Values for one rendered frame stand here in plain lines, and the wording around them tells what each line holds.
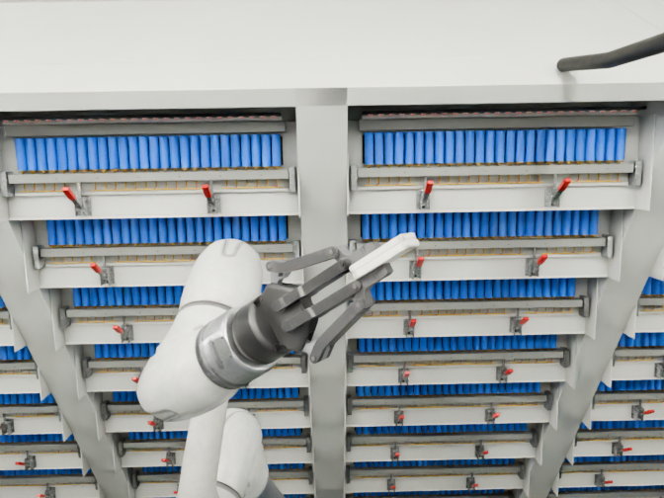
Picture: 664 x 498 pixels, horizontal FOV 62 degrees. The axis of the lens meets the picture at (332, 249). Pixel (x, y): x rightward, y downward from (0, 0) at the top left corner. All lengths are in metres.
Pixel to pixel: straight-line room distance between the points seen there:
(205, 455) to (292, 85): 0.65
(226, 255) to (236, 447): 0.55
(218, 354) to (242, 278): 0.17
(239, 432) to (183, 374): 0.59
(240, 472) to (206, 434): 0.29
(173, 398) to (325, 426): 1.01
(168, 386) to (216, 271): 0.18
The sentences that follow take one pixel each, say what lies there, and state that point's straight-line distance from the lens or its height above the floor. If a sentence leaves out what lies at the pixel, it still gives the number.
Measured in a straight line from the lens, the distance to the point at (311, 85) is 1.03.
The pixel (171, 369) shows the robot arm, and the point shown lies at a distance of 0.72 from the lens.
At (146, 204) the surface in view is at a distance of 1.21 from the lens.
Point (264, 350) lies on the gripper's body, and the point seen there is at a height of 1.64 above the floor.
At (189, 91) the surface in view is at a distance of 1.05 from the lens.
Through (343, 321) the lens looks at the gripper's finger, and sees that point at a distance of 0.59.
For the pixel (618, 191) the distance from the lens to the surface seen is 1.30.
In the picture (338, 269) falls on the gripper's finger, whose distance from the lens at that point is 0.58.
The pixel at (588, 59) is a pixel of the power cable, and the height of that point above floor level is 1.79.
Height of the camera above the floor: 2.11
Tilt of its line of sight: 39 degrees down
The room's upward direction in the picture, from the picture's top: 1 degrees counter-clockwise
